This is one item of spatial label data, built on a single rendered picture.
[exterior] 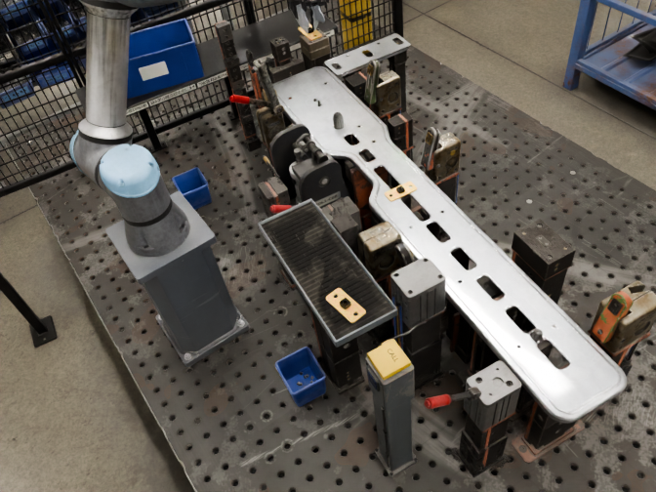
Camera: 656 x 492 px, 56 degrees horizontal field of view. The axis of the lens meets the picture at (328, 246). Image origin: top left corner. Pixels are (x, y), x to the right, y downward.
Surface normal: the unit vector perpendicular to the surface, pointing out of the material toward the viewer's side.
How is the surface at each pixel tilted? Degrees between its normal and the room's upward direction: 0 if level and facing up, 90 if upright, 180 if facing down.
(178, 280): 90
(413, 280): 0
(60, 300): 0
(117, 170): 8
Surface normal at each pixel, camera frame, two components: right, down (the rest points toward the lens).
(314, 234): -0.11, -0.65
